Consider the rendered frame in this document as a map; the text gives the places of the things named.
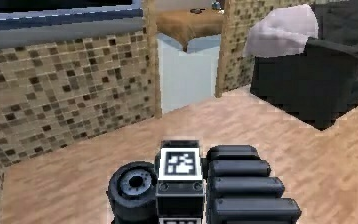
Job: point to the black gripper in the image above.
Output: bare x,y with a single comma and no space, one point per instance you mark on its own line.
133,190

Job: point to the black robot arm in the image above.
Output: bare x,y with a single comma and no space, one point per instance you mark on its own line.
240,186

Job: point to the dark bowl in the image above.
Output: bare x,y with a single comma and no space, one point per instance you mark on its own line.
196,10

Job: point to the brown wooden table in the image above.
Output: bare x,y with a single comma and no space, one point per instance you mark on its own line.
187,23

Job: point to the window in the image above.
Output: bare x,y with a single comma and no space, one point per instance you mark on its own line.
60,20

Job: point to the blue cup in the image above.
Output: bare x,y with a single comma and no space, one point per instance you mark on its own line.
215,5

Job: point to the black sofa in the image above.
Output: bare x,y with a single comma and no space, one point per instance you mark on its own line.
313,83

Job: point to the white pillow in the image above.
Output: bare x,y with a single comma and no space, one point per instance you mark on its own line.
282,30

